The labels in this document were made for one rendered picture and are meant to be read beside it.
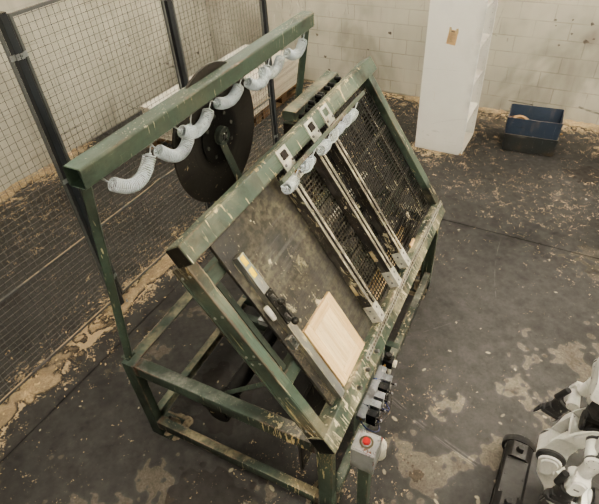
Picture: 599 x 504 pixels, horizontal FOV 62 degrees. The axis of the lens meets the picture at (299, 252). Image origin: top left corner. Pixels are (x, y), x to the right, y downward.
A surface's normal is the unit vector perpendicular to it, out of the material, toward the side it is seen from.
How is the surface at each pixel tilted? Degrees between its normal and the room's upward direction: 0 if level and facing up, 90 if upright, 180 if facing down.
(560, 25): 90
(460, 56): 90
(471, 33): 90
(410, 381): 0
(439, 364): 0
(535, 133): 90
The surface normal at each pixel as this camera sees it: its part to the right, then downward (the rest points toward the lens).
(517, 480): -0.06, -0.76
